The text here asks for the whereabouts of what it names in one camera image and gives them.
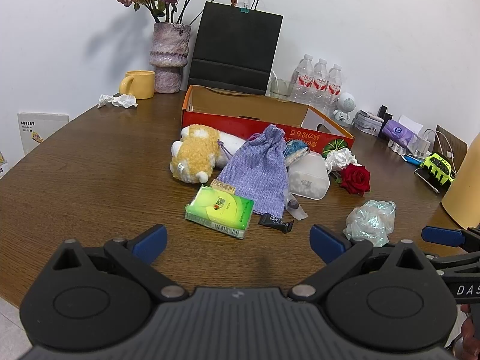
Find small clear plastic packet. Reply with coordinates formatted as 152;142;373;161
286;193;308;221

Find iridescent plastic bag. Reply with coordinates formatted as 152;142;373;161
343;200;396;247

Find black candy sachet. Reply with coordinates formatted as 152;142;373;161
259;213;294;234

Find red rose flower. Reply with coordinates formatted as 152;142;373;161
337;163;370;197

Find translucent white plastic container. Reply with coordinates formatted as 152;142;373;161
288;152;330;201

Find white tissue ball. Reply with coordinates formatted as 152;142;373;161
325;148;359;173

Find green tissue pack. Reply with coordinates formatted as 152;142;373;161
185;185;254;240

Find blue white snack packet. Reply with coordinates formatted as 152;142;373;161
283;140;310;167

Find purple drawstring pouch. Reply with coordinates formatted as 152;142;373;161
216;124;288;218

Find yellow white plush toy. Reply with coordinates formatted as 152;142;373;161
169;124;246;184

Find person's right hand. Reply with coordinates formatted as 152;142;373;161
453;305;480;360

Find brown cardboard piece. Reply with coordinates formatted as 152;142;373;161
433;125;468;171

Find blue pen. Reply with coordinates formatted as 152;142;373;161
402;154;423;167

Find purple tissue pack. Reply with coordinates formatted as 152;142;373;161
382;115;423;148

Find small grey tin box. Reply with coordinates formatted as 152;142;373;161
352;110;384;137

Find white robot figurine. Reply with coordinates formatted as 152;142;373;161
333;92;356;126

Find black small bottles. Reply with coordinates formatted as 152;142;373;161
377;105;393;128

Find crumpled white paper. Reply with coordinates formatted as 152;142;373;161
97;94;137;109

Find water bottle left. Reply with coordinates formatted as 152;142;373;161
289;54;313;104

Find water bottle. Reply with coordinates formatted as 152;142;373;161
289;54;313;104
325;64;343;116
310;58;329;110

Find red orange cardboard box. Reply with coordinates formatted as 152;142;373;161
181;85;355;154

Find water bottle middle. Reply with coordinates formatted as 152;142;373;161
310;58;329;110

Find clear glass cup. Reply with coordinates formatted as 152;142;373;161
268;70;291;101

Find yellow ceramic mug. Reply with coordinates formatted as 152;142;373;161
119;70;155;100

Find water bottle right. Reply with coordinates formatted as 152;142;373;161
325;64;343;116

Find white booklet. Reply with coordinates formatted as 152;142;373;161
17;112;69;155

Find purple ceramic vase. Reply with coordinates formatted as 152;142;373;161
150;22;191;94

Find black paper shopping bag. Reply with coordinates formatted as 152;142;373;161
188;2;283;95

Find white charger with cables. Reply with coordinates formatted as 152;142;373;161
387;128;454;159

